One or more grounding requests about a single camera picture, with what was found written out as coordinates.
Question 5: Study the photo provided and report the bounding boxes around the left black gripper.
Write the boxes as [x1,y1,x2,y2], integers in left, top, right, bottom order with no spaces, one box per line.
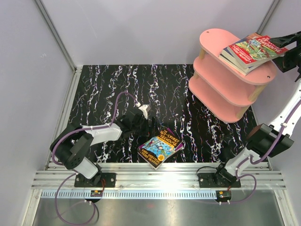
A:
[131,116,160,137]

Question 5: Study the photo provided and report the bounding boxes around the blue 169-storey treehouse book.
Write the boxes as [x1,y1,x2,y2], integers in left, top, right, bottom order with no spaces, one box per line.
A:
[138,128,183,170]

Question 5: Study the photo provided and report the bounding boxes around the red 13-storey treehouse book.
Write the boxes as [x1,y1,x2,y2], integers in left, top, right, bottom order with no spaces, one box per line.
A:
[227,35,288,68]

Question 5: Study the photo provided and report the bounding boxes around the dark blue hardcover book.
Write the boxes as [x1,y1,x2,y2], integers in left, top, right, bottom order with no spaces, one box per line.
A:
[219,54,256,75]

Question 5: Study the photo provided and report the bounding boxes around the blue orange sunset paperback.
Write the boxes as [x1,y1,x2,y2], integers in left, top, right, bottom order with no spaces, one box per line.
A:
[219,32,261,75]

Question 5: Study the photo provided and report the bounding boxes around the purple treehouse book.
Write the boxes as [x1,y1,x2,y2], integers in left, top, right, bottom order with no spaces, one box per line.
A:
[138,144,183,153]

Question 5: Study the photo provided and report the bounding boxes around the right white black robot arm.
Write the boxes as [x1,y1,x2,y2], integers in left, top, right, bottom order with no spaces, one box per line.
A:
[212,32,301,187]

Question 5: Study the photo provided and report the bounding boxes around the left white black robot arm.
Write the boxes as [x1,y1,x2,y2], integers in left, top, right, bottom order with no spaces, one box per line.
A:
[50,112,158,187]

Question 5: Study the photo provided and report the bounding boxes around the black marble pattern mat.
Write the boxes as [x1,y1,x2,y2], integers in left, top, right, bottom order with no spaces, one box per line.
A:
[68,65,257,163]

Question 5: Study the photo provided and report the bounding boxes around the pink three-tier shelf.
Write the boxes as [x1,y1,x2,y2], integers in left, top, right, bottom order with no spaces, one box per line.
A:
[189,28,277,123]

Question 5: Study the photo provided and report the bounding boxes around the left small circuit board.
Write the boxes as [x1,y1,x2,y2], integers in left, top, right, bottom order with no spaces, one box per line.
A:
[90,190,103,197]

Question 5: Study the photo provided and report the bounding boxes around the small circuit board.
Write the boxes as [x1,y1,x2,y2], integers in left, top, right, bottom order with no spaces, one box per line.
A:
[216,190,232,202]
[90,190,103,197]

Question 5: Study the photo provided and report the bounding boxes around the right small circuit board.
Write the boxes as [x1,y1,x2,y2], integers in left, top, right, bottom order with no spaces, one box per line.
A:
[216,190,232,202]

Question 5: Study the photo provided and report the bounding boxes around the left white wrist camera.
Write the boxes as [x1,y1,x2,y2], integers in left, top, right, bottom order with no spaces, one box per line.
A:
[135,102,151,119]

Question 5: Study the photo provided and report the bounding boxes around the right aluminium corner post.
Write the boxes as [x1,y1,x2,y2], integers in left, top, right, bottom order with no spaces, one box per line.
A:
[256,0,281,34]

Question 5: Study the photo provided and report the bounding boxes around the aluminium corner post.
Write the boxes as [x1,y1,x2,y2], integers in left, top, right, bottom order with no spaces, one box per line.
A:
[33,0,77,73]
[256,0,281,34]

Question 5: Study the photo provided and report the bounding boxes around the aluminium mounting rail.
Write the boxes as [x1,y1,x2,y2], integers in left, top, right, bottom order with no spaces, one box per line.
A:
[31,162,286,190]

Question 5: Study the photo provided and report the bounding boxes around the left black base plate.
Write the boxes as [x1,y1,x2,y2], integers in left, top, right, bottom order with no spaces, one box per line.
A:
[74,172,117,188]

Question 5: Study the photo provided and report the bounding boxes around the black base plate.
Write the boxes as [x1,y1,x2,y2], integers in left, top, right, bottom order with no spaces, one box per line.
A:
[197,173,241,188]
[74,172,117,188]

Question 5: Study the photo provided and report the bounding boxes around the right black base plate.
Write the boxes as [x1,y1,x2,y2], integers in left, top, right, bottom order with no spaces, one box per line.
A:
[197,173,241,188]

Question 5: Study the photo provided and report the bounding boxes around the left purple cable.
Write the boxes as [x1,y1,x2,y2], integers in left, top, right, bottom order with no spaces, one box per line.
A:
[51,91,142,224]

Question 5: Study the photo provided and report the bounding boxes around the white slotted cable duct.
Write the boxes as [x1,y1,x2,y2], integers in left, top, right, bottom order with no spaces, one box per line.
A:
[41,189,217,200]

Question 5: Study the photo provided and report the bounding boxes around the left aluminium corner post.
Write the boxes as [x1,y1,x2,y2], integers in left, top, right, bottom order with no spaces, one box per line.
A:
[33,0,77,73]

